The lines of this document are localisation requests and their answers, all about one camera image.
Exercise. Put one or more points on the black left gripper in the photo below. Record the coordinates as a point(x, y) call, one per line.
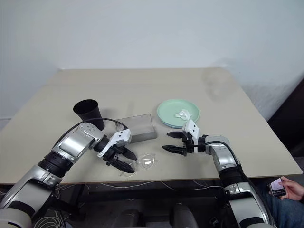
point(111, 154)

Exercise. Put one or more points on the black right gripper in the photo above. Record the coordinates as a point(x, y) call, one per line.
point(187, 143)

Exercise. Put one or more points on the black smartphone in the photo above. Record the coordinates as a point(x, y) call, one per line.
point(276, 187)

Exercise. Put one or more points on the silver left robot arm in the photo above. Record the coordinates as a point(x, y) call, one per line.
point(71, 145)

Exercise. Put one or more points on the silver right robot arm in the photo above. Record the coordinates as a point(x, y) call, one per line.
point(228, 164)

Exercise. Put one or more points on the translucent grey glasses case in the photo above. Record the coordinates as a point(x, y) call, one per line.
point(140, 128)

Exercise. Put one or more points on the black plastic cup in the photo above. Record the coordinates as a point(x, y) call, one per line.
point(89, 112)

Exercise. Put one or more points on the person's bare hand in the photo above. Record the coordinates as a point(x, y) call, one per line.
point(293, 188)

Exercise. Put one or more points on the pale blue plate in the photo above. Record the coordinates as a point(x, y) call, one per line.
point(169, 125)

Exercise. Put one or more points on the crumpled white wrapper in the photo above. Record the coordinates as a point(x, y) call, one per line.
point(183, 114)

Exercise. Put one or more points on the mint green plate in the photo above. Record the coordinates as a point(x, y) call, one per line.
point(171, 111)

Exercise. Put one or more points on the person's leg in jeans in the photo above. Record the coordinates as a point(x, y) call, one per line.
point(287, 213)

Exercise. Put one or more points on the clear frame glasses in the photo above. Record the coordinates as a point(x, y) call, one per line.
point(145, 162)

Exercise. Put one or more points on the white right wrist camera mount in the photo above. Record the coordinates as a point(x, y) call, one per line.
point(192, 129)

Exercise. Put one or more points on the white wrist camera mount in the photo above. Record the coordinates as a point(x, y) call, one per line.
point(192, 129)
point(120, 138)

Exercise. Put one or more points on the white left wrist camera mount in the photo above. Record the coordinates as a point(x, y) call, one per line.
point(120, 138)

